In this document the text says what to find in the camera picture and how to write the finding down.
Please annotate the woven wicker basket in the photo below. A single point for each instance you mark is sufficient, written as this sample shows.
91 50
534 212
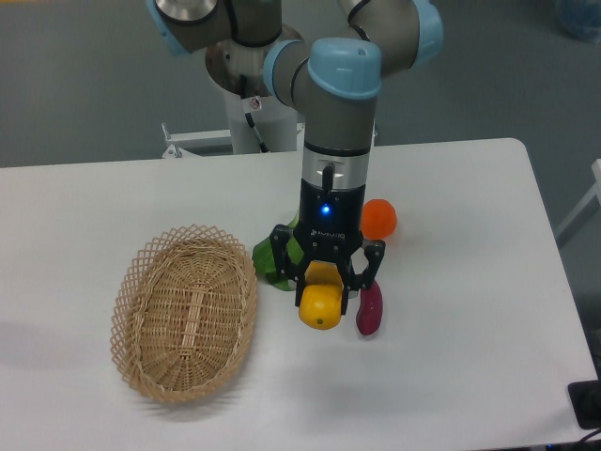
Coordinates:
184 314

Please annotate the purple sweet potato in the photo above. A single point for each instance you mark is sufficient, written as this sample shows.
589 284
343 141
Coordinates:
370 312

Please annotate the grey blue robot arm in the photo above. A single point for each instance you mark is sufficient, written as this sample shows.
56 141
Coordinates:
334 83

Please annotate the yellow mango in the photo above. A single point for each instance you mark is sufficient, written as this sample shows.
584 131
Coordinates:
321 299

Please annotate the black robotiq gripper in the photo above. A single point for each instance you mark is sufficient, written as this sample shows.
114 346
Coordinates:
328 230

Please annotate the white furniture frame right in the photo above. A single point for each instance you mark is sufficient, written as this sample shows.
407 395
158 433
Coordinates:
583 211

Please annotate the orange fruit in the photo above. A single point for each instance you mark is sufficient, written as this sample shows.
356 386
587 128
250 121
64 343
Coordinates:
379 219

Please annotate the black device at table edge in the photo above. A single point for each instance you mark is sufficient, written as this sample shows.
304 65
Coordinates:
585 399

